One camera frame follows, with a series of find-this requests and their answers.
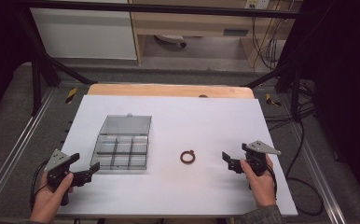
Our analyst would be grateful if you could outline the bundle of black floor cables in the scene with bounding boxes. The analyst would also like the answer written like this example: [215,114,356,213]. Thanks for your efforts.
[263,78,317,133]

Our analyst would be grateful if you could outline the hanging cables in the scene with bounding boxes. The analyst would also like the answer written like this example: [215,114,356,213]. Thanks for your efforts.
[251,0,296,73]

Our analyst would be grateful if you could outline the brown ring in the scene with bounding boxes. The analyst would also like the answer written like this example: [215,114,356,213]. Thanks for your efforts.
[179,149,197,165]

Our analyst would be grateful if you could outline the aluminium rail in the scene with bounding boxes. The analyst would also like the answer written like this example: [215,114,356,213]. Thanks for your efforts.
[288,115,348,224]
[0,88,59,207]

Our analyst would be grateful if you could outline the person's left hand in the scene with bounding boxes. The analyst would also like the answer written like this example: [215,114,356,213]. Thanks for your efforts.
[29,171,76,224]

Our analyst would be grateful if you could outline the black metal frame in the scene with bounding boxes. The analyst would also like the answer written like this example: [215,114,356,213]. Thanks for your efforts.
[12,0,312,123]

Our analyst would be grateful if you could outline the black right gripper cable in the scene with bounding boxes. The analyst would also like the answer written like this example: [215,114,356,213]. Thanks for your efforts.
[248,157,279,200]

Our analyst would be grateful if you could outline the long black floor cable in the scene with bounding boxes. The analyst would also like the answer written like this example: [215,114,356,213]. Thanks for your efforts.
[284,92,325,217]

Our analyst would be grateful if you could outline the white cabinet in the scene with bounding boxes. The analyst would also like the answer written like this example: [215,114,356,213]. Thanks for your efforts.
[29,0,138,61]

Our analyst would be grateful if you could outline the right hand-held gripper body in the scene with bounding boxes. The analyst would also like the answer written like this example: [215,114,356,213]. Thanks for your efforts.
[242,140,282,177]

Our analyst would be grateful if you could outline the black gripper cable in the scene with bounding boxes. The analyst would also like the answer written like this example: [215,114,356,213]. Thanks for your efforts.
[29,160,50,211]
[248,157,279,200]

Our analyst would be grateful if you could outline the yellow black striped tape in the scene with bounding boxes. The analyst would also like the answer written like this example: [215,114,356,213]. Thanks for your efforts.
[265,92,283,107]
[64,87,78,105]

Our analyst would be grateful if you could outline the white chair base with caster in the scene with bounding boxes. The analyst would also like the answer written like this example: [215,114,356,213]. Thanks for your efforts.
[155,34,187,49]

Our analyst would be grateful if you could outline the white wall socket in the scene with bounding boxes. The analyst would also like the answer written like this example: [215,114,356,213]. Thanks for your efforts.
[243,0,271,10]

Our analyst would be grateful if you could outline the person's right hand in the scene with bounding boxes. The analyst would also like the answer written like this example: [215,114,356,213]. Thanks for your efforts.
[240,153,278,209]

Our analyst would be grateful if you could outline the light wooden desk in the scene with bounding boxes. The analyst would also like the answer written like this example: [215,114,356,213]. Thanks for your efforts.
[128,0,303,68]

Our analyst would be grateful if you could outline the wooden table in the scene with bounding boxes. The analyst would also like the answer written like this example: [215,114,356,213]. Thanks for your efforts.
[87,83,256,100]

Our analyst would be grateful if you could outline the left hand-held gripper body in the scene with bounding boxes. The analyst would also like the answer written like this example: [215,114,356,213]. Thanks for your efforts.
[44,148,76,207]

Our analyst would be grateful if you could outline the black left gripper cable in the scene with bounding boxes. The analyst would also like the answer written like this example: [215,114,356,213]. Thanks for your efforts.
[29,160,50,211]

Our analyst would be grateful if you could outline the clear plastic compartment box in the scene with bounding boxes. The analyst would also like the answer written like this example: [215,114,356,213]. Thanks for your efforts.
[90,114,153,172]

